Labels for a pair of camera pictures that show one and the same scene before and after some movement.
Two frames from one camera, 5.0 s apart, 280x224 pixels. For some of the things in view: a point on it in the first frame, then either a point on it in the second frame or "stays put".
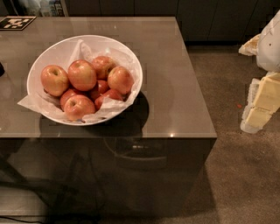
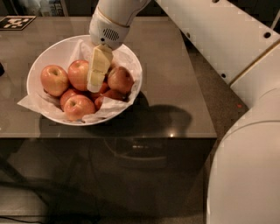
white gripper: [269, 48] → [105, 31]
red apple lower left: [65, 96] stays put
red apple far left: [54, 80] stays put
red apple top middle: [82, 75] stays put
